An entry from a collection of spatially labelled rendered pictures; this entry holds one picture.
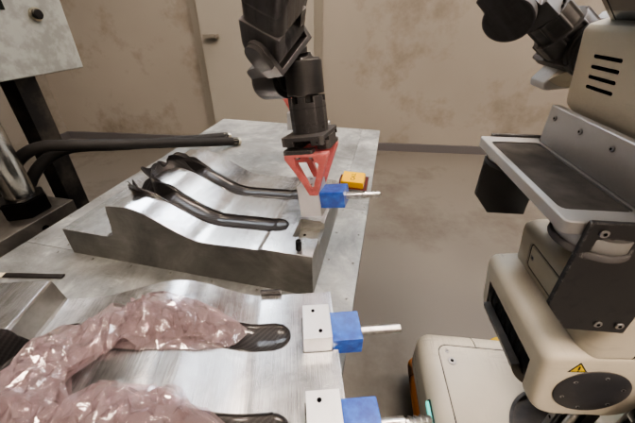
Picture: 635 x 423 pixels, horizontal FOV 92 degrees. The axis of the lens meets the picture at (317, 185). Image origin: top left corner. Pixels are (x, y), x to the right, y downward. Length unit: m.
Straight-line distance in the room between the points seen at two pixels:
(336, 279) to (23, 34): 1.03
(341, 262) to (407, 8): 2.57
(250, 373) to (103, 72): 3.59
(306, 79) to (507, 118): 3.03
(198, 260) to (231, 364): 0.23
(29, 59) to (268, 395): 1.05
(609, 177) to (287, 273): 0.45
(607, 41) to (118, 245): 0.83
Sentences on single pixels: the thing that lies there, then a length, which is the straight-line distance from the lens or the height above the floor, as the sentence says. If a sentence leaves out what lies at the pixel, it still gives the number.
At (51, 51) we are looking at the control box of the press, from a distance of 1.23.
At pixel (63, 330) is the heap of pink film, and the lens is 0.51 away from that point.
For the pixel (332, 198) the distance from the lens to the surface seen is 0.50.
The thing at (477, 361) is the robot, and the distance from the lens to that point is 1.21.
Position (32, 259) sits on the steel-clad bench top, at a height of 0.80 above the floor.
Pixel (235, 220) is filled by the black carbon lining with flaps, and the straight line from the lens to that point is 0.61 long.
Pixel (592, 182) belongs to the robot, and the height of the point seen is 1.04.
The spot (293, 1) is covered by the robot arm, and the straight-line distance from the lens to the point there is 0.41.
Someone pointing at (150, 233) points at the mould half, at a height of 0.88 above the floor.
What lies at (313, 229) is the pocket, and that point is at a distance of 0.59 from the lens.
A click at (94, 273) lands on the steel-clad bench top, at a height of 0.80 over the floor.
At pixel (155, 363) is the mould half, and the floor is 0.90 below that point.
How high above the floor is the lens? 1.23
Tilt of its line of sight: 30 degrees down
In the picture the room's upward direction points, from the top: straight up
